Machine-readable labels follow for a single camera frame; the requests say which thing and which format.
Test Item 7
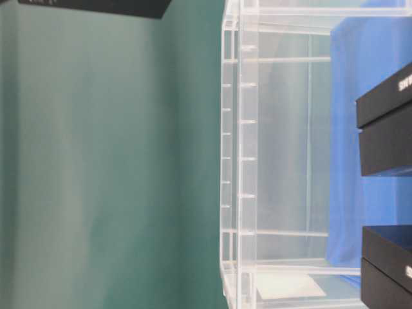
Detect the black RealSense box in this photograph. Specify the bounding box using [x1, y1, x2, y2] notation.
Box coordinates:
[18, 0, 172, 19]
[360, 225, 411, 308]
[356, 64, 411, 176]

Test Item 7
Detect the clear plastic storage case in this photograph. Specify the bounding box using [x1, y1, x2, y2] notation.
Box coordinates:
[220, 1, 411, 308]

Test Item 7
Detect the blue cloth case liner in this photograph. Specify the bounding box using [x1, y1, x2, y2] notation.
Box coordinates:
[326, 17, 411, 268]

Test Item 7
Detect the green table cloth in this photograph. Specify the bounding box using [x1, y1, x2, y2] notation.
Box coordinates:
[1, 1, 227, 308]

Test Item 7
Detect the white paper label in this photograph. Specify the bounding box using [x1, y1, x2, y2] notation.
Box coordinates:
[256, 273, 326, 300]

